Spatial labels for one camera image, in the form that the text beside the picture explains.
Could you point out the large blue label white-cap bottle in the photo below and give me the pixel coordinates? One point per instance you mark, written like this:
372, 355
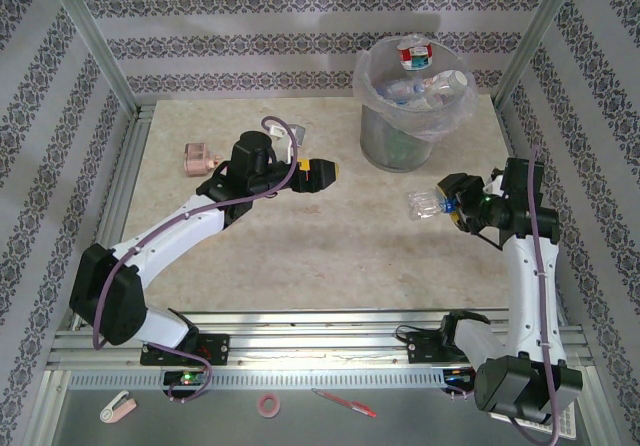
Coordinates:
422, 205

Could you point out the red label clear bottle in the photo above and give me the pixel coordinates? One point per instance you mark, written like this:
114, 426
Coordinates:
414, 56

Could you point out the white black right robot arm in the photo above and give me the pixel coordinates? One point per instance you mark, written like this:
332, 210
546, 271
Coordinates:
530, 291

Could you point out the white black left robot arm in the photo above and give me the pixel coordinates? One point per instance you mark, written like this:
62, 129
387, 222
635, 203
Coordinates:
165, 238

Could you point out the grey metal mesh bin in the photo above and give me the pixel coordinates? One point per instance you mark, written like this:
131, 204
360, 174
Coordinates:
395, 136

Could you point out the pink plastic bottle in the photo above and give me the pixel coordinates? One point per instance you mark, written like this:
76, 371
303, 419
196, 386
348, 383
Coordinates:
197, 158

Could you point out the white calculator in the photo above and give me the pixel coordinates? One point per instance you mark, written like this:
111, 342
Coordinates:
566, 423

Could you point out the red pen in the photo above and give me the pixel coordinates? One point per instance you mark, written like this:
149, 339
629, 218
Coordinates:
345, 403

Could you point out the pink tape roll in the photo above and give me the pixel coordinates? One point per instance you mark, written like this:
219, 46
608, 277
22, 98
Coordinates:
261, 406

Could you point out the grey metal shelf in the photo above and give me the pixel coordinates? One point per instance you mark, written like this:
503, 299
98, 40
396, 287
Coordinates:
225, 426

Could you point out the pink white stapler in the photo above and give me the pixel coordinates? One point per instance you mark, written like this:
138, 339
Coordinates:
117, 408

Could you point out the aluminium right side rail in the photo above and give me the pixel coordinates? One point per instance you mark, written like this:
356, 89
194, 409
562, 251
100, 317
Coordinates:
511, 126

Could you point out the aluminium rail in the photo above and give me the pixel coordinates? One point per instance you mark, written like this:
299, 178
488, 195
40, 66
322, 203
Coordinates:
320, 338
511, 126
122, 166

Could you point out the aluminium left side rail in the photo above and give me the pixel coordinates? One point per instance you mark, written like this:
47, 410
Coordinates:
122, 166

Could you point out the aluminium front rail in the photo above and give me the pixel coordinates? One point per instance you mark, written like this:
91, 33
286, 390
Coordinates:
320, 338

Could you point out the aluminium right corner post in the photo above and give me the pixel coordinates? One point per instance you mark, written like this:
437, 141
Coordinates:
540, 36

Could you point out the aluminium corner post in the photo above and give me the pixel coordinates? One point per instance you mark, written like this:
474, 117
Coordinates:
95, 41
540, 36

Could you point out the aluminium left corner post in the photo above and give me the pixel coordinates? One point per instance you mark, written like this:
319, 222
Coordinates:
95, 41

